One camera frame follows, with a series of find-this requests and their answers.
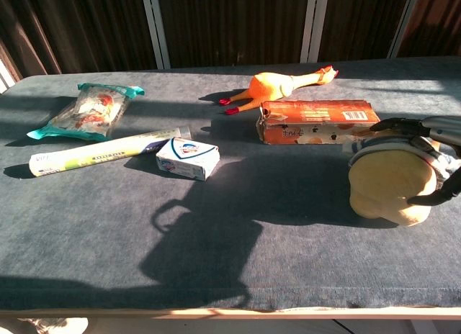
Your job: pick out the clear snack bag teal ends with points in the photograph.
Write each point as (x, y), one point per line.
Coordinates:
(90, 112)

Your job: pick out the white blue soap box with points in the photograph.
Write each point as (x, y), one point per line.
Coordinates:
(187, 159)

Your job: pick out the dark brown curtain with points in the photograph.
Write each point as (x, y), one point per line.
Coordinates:
(90, 28)
(360, 21)
(436, 21)
(234, 24)

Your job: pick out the yellow plush toy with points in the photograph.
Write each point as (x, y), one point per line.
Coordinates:
(389, 186)

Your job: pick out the grey-blue table cloth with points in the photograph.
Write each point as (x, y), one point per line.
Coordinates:
(230, 240)

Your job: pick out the orange cardboard box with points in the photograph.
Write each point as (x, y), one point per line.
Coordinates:
(317, 123)

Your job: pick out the white yellow long tube package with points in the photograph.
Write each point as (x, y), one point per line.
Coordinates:
(101, 154)

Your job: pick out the white window frame post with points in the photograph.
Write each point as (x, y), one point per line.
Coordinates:
(403, 24)
(155, 24)
(314, 24)

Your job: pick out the beige patterned object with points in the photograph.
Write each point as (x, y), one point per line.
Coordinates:
(54, 326)

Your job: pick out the yellow rubber chicken toy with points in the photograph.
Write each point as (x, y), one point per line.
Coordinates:
(270, 87)

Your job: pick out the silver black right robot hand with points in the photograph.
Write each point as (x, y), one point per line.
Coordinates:
(441, 129)

